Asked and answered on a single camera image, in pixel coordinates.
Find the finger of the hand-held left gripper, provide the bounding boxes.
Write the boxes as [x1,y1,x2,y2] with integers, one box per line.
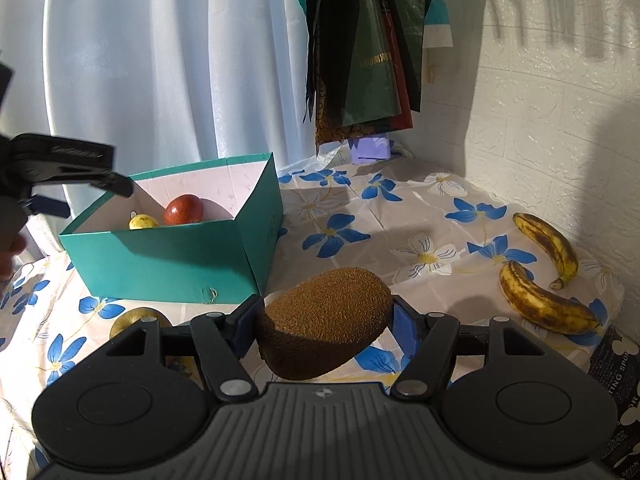
[9,132,135,199]
[18,195,69,219]

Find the dark green hanging bag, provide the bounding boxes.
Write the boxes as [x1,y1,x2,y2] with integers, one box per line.
[306,0,453,128]

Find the blue floral tablecloth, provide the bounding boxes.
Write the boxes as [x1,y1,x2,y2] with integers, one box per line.
[0,146,627,480]

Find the teal cardboard box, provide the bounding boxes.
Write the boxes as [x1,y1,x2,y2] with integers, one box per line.
[59,152,285,305]

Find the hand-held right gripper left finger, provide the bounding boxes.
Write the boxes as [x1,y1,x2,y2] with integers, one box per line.
[104,294,264,403]

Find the brown kiwi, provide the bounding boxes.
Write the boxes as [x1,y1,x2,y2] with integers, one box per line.
[109,306,199,379]
[256,267,395,381]

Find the spotted yellow banana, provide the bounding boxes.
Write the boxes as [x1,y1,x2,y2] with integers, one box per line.
[512,212,580,291]
[498,259,606,336]

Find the dark red hanging bag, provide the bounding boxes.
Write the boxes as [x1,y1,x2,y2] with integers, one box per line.
[377,5,415,132]

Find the teal white hanging bag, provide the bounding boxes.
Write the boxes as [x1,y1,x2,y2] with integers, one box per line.
[422,0,454,50]

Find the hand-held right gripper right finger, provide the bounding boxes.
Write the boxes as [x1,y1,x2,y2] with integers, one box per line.
[389,295,545,401]

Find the purple paper box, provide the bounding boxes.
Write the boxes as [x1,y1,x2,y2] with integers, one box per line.
[349,135,394,165]

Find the red apple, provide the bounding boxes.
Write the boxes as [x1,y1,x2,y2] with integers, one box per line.
[163,193,205,226]

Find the black printed box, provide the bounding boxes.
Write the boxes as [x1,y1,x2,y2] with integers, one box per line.
[586,326,640,477]

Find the person's left hand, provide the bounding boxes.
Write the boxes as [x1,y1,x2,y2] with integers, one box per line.
[0,234,28,282]

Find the white curtain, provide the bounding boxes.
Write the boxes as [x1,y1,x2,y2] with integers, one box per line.
[0,0,322,266]

